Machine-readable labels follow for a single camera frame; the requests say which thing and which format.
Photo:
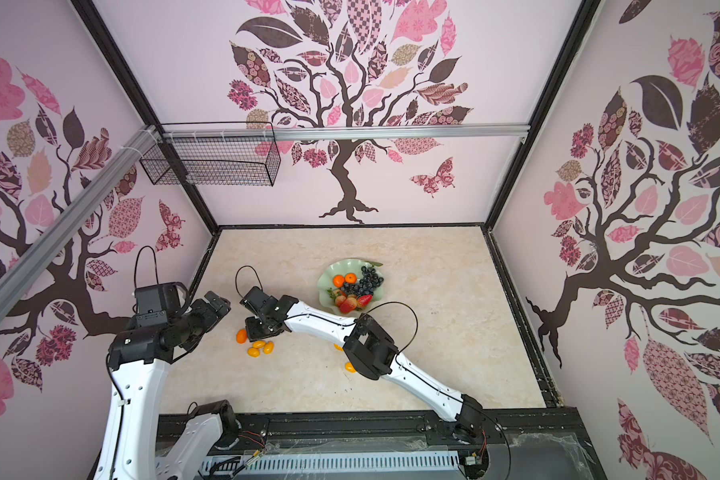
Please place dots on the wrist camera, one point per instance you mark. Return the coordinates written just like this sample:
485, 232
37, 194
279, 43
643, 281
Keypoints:
159, 304
258, 302

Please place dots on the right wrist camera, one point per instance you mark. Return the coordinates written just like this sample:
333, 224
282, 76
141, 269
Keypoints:
258, 302

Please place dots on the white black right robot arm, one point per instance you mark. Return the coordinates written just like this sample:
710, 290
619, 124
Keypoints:
370, 349

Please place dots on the aluminium rail back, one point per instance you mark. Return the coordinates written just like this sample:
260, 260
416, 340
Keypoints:
352, 133

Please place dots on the dark grape bunch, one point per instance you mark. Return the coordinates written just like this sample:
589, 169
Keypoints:
369, 280

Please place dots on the black base frame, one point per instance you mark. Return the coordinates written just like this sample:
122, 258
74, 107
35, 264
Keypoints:
546, 443

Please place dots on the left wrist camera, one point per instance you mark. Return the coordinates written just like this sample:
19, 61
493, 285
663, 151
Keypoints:
159, 304

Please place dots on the aluminium rail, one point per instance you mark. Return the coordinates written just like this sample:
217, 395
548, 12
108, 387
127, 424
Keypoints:
352, 133
40, 254

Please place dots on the aluminium rail left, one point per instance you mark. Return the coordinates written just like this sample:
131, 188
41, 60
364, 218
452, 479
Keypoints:
40, 254

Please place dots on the white vented strip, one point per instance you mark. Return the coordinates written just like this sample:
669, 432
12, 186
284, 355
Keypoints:
367, 465

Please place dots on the orange mandarin small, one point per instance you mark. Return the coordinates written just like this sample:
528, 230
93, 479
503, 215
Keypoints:
241, 336

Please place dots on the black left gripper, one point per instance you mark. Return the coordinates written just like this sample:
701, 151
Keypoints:
210, 317

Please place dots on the large red strawberry front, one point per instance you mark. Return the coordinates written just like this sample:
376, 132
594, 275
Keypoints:
363, 301

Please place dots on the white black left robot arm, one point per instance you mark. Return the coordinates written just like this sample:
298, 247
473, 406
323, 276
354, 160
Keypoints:
138, 363

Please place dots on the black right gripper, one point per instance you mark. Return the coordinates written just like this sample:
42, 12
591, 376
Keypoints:
252, 333

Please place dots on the black wire basket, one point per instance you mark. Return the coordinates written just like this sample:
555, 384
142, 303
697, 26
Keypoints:
237, 153

